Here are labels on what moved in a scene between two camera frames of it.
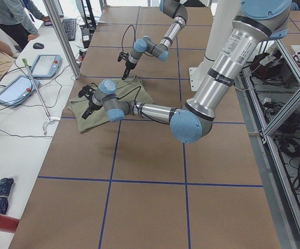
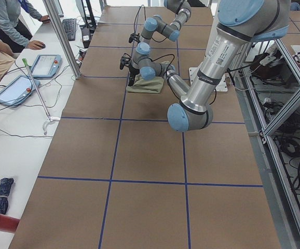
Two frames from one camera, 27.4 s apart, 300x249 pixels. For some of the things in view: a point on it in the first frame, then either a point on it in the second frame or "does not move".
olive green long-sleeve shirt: x=109 y=99 to x=153 y=85
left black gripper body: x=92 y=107 to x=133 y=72
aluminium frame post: x=60 y=32 does not move
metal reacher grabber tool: x=50 y=119 does not move
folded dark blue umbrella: x=1 y=203 does not move
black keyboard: x=69 y=25 does not move
